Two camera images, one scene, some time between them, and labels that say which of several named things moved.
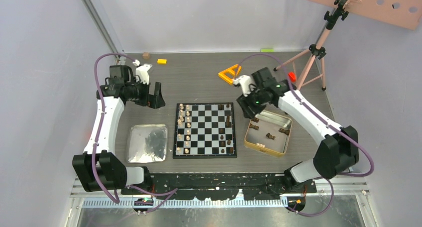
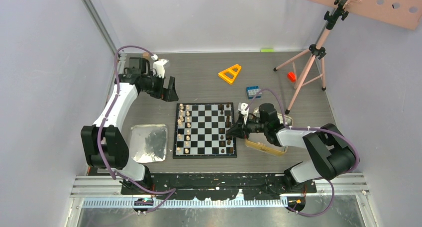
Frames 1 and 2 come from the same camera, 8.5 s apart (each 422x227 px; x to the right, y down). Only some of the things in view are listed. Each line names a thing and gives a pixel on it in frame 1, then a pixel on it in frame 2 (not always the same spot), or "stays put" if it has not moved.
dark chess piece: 228,124 stays put
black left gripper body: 139,93 → 154,85
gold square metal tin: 268,133 stays put
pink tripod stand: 314,68 stays put
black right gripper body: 255,100 → 255,125
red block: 292,76 stays put
